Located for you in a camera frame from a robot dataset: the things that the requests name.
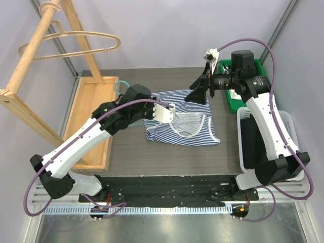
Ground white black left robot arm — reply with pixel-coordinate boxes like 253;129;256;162
30;85;155;202

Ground wooden clothes rack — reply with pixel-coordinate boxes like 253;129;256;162
0;0;103;165

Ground blue white striped tank top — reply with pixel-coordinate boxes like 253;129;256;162
144;89;221;146

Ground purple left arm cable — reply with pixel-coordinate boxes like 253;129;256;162
23;98;175;220

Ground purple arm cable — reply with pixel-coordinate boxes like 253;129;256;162
23;98;175;220
217;37;314;222

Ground wooden tray base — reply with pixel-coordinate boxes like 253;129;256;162
63;76;118;174

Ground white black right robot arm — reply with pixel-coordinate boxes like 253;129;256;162
185;49;310;200

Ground white slotted cable duct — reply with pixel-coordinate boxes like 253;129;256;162
44;204;232;215

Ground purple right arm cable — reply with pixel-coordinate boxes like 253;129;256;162
217;37;314;222

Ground wooden hanger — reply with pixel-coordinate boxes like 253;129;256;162
18;2;121;60

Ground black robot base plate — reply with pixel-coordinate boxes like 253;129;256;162
91;175;259;208

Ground white perforated laundry basket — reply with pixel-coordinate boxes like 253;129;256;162
236;107;304;181

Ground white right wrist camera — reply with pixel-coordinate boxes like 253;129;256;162
203;48;219;74

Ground green plastic tray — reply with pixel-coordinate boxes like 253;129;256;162
217;59;266;114

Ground black garment in basket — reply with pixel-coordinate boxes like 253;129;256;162
240;115;267;169

